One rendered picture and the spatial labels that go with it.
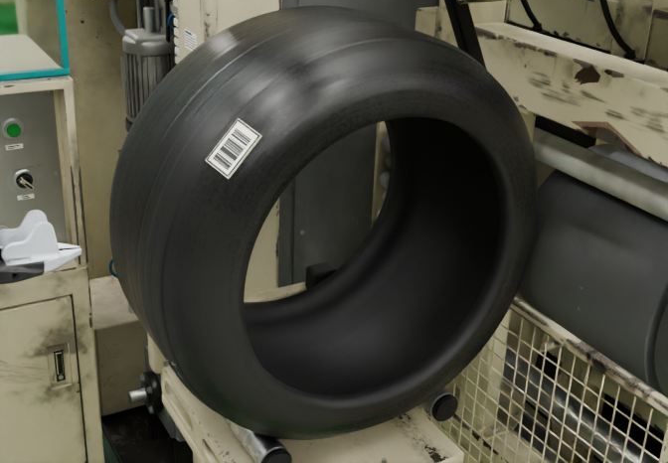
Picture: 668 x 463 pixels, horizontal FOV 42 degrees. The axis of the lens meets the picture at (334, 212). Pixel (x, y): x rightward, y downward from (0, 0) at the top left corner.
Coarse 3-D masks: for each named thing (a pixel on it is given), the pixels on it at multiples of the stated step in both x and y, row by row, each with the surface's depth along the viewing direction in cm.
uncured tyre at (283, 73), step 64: (192, 64) 112; (256, 64) 103; (320, 64) 101; (384, 64) 103; (448, 64) 108; (192, 128) 102; (256, 128) 98; (320, 128) 100; (448, 128) 139; (512, 128) 115; (128, 192) 110; (192, 192) 99; (256, 192) 99; (448, 192) 144; (512, 192) 118; (128, 256) 110; (192, 256) 100; (384, 256) 148; (448, 256) 143; (512, 256) 123; (192, 320) 102; (256, 320) 140; (320, 320) 146; (384, 320) 145; (448, 320) 137; (192, 384) 109; (256, 384) 109; (320, 384) 135; (384, 384) 134
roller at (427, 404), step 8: (440, 392) 132; (448, 392) 132; (432, 400) 131; (440, 400) 131; (448, 400) 131; (456, 400) 132; (424, 408) 133; (432, 408) 131; (440, 408) 131; (448, 408) 132; (456, 408) 133; (432, 416) 132; (440, 416) 131; (448, 416) 132
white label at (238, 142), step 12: (240, 120) 98; (228, 132) 98; (240, 132) 97; (252, 132) 97; (228, 144) 97; (240, 144) 97; (252, 144) 96; (216, 156) 98; (228, 156) 97; (240, 156) 96; (216, 168) 97; (228, 168) 96
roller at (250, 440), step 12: (228, 420) 127; (240, 432) 124; (252, 432) 122; (252, 444) 121; (264, 444) 119; (276, 444) 119; (252, 456) 120; (264, 456) 118; (276, 456) 118; (288, 456) 119
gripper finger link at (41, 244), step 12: (36, 228) 98; (48, 228) 99; (24, 240) 98; (36, 240) 98; (48, 240) 99; (12, 252) 97; (24, 252) 98; (36, 252) 99; (48, 252) 100; (60, 252) 101; (72, 252) 102; (12, 264) 97; (48, 264) 99; (60, 264) 101
